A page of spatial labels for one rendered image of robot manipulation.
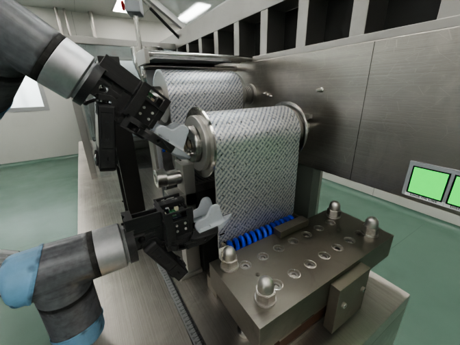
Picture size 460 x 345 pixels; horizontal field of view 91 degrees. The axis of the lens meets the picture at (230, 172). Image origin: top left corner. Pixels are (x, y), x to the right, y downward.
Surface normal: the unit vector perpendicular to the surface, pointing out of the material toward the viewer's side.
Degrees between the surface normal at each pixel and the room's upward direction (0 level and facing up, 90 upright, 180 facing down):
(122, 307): 0
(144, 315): 0
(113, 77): 90
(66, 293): 90
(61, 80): 112
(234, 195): 90
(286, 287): 0
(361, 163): 90
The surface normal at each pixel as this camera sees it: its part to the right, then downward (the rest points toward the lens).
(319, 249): -0.02, -0.94
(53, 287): 0.54, 0.29
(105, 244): 0.36, -0.47
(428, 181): -0.85, 0.21
